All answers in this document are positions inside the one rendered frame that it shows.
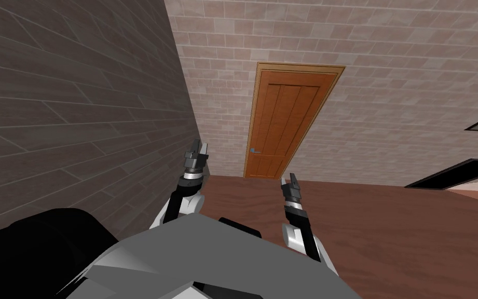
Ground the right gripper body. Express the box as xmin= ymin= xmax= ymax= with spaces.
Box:
xmin=281 ymin=183 xmax=303 ymax=202

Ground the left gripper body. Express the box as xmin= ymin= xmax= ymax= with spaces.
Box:
xmin=183 ymin=151 xmax=210 ymax=172

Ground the orange wooden door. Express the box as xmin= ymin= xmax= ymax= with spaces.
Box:
xmin=246 ymin=70 xmax=339 ymax=180

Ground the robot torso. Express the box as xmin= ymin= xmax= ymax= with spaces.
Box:
xmin=66 ymin=211 xmax=362 ymax=299

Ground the black flat panel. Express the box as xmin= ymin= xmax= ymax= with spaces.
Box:
xmin=404 ymin=158 xmax=478 ymax=192

